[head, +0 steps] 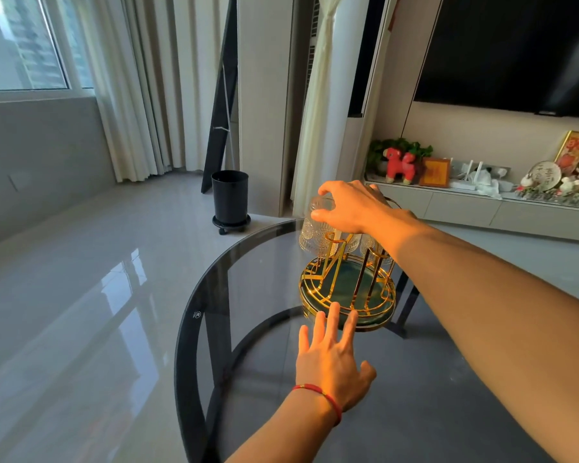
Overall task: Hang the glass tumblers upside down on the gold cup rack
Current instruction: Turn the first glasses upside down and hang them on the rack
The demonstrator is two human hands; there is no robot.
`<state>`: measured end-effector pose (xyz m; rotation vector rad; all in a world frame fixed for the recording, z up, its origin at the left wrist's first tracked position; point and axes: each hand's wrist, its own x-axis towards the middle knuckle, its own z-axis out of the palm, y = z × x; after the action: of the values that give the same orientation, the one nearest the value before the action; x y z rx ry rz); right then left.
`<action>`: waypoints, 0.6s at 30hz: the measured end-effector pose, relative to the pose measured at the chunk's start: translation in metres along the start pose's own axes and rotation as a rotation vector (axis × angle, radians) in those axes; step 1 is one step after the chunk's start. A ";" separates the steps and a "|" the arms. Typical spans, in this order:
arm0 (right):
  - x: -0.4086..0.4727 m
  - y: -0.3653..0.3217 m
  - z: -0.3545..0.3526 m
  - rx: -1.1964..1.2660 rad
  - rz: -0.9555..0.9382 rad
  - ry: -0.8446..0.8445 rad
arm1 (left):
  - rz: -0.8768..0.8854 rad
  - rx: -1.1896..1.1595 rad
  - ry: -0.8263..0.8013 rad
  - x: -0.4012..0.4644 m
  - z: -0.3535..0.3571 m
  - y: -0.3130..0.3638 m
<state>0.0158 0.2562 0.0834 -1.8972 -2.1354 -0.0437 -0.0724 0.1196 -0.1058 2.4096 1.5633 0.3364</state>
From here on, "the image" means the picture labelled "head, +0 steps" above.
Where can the person's right hand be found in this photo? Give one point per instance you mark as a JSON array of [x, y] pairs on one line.
[[362, 209]]

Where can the person's left hand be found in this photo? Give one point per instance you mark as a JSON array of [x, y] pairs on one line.
[[330, 364]]

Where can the person's left little finger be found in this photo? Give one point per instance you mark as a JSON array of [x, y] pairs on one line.
[[303, 338]]

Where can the person's left middle finger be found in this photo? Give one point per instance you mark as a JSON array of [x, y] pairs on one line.
[[334, 323]]

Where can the person's right thumb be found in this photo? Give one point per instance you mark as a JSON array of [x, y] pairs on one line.
[[324, 215]]

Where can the person's left thumb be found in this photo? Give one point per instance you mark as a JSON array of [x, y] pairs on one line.
[[368, 373]]

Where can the clear ribbed glass cup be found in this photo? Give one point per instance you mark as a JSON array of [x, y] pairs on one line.
[[367, 245], [318, 236]]

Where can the person's left forearm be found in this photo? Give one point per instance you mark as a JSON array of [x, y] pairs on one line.
[[284, 429]]

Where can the person's right forearm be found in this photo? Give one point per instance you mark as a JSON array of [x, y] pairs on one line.
[[492, 323]]

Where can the round green tray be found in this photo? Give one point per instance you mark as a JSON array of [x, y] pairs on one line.
[[352, 279]]

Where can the red toy horse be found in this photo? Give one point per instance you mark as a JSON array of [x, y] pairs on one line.
[[399, 164]]

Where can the black wheeled round base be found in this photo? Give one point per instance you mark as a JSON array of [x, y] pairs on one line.
[[231, 226]]

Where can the black cylindrical bin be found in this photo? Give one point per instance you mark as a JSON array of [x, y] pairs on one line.
[[230, 195]]

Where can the green potted plant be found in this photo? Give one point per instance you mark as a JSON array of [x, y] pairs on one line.
[[391, 144]]

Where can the white tied curtain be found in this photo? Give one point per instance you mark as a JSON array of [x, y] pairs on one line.
[[318, 115]]

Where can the small wooden framed picture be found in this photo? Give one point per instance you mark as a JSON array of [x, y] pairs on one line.
[[434, 172]]

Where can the beige low media cabinet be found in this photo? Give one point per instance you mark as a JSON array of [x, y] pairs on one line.
[[463, 209]]

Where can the white router with antennas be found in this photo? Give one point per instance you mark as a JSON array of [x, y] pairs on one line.
[[463, 180]]

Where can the black leaning stand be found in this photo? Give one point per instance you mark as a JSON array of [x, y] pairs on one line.
[[222, 101]]

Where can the crumpled white cloth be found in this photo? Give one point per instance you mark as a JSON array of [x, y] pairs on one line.
[[488, 185]]

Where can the small white figurine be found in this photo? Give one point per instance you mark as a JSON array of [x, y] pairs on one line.
[[526, 181], [569, 184]]

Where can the beige pleated curtains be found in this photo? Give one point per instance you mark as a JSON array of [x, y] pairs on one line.
[[149, 81]]

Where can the round decorative plate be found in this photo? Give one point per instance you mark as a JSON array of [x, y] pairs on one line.
[[545, 175]]

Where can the flower garland decoration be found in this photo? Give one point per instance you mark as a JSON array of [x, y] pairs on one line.
[[559, 197]]

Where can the round glass table black frame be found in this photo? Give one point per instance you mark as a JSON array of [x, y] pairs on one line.
[[188, 332]]

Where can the black wall television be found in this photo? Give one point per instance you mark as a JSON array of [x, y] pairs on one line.
[[511, 48]]

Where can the window with white frame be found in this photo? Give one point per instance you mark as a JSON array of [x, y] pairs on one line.
[[19, 43]]

